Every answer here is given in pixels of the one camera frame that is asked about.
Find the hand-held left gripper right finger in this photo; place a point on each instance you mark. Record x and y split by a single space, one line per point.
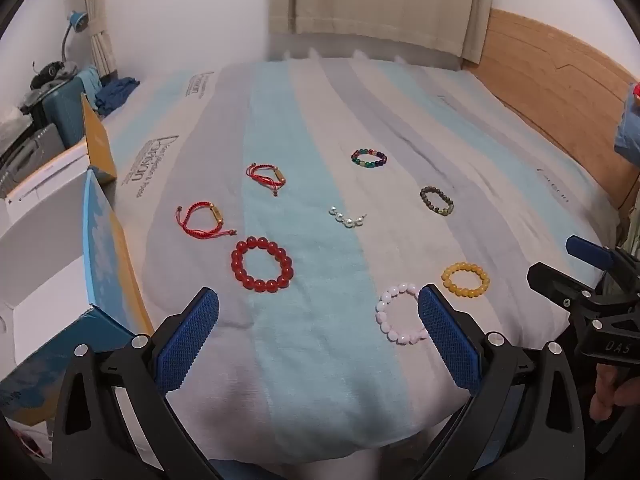
450 340

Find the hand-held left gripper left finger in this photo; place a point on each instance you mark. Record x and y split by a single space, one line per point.
190 340

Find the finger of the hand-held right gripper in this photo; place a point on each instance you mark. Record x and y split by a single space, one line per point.
555 280
590 254

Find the yellow blue cardboard box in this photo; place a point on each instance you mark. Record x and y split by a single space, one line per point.
45 240

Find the person's right hand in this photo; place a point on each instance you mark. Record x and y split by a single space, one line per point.
605 392

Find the pale green cloth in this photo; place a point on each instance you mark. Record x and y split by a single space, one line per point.
632 230

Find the striped blue grey blanket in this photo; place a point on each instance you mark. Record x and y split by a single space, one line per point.
300 360

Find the blue cloth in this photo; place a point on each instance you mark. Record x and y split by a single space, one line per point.
629 130

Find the wooden headboard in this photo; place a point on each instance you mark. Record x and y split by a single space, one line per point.
550 85

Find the silver suitcase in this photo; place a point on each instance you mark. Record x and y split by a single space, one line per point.
30 147

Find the dark blue clothing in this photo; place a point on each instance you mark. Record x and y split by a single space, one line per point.
115 95

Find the teal suitcase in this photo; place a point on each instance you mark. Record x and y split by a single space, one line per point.
62 115

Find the teal cloth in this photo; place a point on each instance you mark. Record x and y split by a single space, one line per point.
90 80

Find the black bag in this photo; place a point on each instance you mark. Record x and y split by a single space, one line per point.
47 75

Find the narrow beige curtain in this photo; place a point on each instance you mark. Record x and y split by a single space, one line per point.
100 20

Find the wide beige curtain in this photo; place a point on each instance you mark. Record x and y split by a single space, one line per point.
375 0

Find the blue desk lamp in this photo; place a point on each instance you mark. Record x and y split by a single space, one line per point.
77 21

